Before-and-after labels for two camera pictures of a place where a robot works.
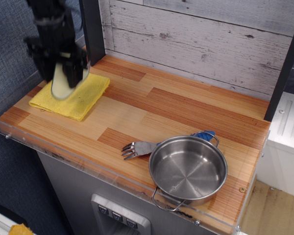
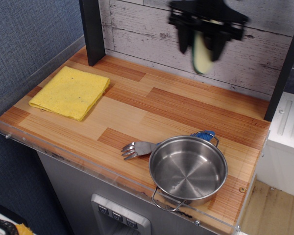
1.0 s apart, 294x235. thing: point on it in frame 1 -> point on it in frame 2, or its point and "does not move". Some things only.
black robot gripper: (57, 42) -> (218, 15)
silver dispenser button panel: (112, 218) does not move
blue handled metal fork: (144, 148) does not move
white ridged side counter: (281, 165) does not move
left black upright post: (93, 31) does not move
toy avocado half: (61, 88) -> (202, 57)
